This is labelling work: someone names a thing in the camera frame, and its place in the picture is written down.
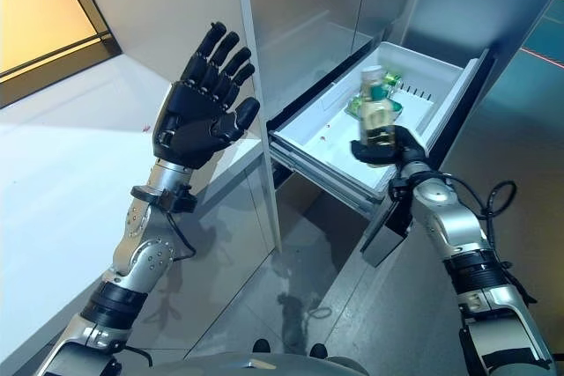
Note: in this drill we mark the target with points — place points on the black left robot foot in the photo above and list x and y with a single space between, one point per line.
261 346

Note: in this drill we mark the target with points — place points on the black robot foot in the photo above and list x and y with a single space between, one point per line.
261 346
318 351

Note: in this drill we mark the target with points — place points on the green drink can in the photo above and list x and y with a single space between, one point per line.
397 107
393 78
354 108

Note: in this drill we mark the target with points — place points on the white kitchen counter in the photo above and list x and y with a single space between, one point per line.
66 173

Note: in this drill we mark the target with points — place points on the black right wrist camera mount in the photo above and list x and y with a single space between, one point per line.
398 189

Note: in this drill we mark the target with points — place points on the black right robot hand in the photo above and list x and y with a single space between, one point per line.
410 147

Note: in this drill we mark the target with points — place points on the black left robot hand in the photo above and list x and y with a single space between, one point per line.
198 125

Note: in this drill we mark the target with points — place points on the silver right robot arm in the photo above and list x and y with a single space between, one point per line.
458 222

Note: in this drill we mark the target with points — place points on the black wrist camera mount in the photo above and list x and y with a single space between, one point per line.
174 201
398 189

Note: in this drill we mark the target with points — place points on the white fridge drawer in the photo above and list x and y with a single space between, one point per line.
317 129

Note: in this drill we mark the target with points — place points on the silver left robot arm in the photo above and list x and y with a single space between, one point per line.
145 257

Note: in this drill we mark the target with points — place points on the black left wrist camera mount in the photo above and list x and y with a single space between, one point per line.
174 201

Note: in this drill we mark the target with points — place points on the black framed orange window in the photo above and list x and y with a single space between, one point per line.
39 10

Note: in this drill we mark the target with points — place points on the stainless steel fridge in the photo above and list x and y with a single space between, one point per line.
308 6

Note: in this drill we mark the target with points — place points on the black right robot foot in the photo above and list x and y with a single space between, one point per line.
318 351

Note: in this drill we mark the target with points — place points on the grey robot torso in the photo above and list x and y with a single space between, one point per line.
247 367

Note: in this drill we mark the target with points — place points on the clear bottle with yellow drink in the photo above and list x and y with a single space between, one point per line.
376 116

